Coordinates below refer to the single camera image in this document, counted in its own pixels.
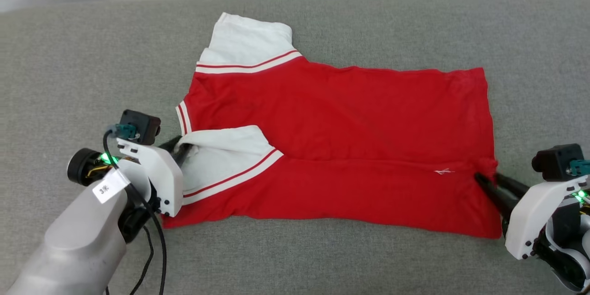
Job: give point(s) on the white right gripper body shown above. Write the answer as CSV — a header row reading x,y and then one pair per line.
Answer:
x,y
530,221

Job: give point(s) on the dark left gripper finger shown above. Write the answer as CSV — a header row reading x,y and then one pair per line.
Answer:
x,y
177,147

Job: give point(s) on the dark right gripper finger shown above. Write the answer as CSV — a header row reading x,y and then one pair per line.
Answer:
x,y
514,187
500,196

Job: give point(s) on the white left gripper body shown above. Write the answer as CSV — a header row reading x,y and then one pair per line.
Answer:
x,y
161,175

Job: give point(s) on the red and white jersey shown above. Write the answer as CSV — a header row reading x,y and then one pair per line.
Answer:
x,y
345,124

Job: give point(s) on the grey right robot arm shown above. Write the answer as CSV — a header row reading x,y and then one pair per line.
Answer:
x,y
571,262

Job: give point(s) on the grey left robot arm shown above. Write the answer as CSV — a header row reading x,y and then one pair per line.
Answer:
x,y
78,239

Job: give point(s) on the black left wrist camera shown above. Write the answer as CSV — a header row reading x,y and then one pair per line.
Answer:
x,y
140,124

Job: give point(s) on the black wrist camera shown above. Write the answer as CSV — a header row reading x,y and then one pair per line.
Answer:
x,y
557,161
140,124

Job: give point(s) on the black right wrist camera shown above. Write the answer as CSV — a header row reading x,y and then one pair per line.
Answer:
x,y
557,161

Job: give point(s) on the teal left camera connector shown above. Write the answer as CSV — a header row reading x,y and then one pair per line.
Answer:
x,y
125,131

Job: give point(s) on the teal camera connector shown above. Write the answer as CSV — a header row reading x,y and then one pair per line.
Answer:
x,y
125,131
581,167

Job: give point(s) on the teal right camera connector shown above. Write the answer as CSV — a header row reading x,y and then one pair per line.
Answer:
x,y
581,167

